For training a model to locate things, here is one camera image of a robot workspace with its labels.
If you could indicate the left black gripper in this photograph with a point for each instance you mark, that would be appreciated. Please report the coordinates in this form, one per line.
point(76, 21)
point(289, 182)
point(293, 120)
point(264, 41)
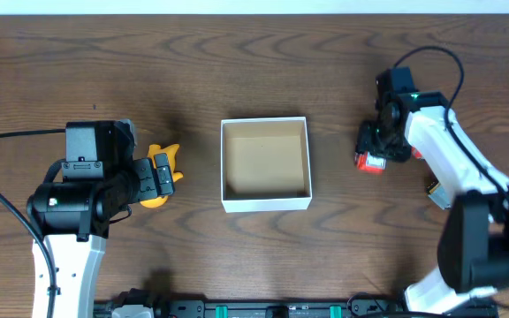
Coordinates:
point(149, 179)

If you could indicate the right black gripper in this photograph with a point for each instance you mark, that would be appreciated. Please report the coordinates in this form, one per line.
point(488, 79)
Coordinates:
point(365, 142)

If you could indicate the red toy fire truck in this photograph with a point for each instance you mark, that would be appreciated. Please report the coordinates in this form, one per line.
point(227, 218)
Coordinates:
point(369, 163)

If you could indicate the yellow grey toy dump truck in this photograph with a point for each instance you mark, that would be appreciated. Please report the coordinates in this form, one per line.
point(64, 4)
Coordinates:
point(438, 195)

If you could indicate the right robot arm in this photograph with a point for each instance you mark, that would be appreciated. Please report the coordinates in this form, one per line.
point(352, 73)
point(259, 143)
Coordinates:
point(473, 252)

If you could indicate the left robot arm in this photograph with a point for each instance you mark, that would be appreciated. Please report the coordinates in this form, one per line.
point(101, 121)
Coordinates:
point(80, 198)

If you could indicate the orange red toy ball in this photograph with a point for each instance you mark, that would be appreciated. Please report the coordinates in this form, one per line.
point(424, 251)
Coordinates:
point(417, 154)

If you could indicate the orange rubber toy animal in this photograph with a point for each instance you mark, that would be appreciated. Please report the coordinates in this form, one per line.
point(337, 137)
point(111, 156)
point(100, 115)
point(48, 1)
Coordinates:
point(171, 152)

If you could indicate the white cardboard box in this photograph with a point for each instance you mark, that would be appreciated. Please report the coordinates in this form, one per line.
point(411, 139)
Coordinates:
point(265, 164)

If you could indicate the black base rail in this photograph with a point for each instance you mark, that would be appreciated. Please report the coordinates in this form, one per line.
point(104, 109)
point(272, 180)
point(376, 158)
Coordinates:
point(139, 303)

